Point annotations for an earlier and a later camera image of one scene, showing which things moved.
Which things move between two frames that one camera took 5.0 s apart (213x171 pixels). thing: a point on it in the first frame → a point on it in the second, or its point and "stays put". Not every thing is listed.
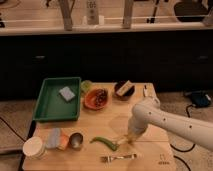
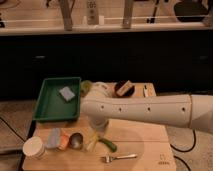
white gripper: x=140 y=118 → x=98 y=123
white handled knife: x=145 y=91 stays put
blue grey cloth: x=53 y=137 stays put
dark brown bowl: x=128 y=94 stays put
